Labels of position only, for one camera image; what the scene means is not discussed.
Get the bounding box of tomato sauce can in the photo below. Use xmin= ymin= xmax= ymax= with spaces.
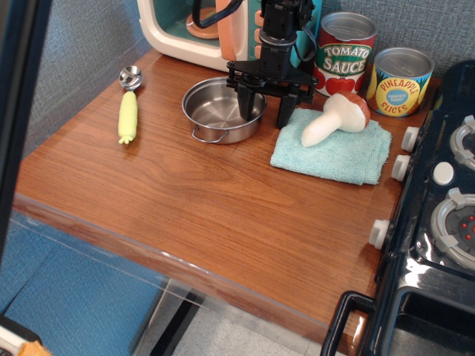
xmin=313 ymin=12 xmax=378 ymax=96

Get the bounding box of orange plate in microwave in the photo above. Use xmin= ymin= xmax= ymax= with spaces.
xmin=185 ymin=6 xmax=220 ymax=40

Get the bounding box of light blue towel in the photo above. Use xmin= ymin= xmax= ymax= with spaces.
xmin=270 ymin=108 xmax=392 ymax=185

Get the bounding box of stainless steel pot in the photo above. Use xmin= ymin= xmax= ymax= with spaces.
xmin=182 ymin=77 xmax=267 ymax=145

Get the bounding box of pineapple slices can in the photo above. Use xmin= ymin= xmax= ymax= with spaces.
xmin=366 ymin=47 xmax=434 ymax=118

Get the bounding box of white stove knob middle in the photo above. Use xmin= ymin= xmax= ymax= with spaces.
xmin=391 ymin=155 xmax=410 ymax=182

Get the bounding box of spoon with green handle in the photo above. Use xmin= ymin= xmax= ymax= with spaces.
xmin=118 ymin=65 xmax=143 ymax=145

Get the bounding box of plush mushroom toy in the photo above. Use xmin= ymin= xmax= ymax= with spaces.
xmin=301 ymin=91 xmax=370 ymax=148

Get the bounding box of orange black object corner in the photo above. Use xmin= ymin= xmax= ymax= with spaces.
xmin=1 ymin=315 xmax=52 ymax=356

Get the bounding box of toy microwave oven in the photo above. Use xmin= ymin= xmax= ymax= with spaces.
xmin=138 ymin=1 xmax=321 ymax=71

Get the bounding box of white stove knob lower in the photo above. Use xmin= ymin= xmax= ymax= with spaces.
xmin=369 ymin=220 xmax=390 ymax=250

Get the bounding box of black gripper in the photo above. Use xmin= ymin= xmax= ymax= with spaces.
xmin=226 ymin=36 xmax=318 ymax=129

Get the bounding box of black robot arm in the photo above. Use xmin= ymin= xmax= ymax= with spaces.
xmin=227 ymin=1 xmax=318 ymax=129

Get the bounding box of white stove knob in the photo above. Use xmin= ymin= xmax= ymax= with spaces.
xmin=391 ymin=155 xmax=410 ymax=182
xmin=401 ymin=126 xmax=419 ymax=153
xmin=369 ymin=220 xmax=390 ymax=250

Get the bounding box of black toy stove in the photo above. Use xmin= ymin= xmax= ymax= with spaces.
xmin=321 ymin=60 xmax=474 ymax=355

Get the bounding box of white stove knob upper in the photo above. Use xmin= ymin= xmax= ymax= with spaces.
xmin=401 ymin=126 xmax=419 ymax=153

